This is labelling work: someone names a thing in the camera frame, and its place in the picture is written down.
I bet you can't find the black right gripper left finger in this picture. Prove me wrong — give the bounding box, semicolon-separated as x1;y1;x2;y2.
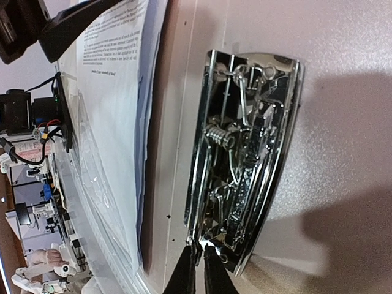
163;243;199;294

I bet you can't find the background clutter of equipment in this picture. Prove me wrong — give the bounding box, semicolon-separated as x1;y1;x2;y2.
6;152;101;293

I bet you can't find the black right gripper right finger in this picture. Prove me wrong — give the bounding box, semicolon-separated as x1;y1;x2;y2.
204;245;239;294

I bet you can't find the metal folder clip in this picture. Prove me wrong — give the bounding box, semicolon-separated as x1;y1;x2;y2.
184;50;303;276

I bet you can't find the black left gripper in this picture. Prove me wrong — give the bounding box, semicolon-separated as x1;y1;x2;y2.
1;0;121;64

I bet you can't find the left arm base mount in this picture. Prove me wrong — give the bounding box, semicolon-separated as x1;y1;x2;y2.
1;72;74;151

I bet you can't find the brown plastic folder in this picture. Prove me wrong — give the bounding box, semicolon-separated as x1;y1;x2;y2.
143;1;391;293

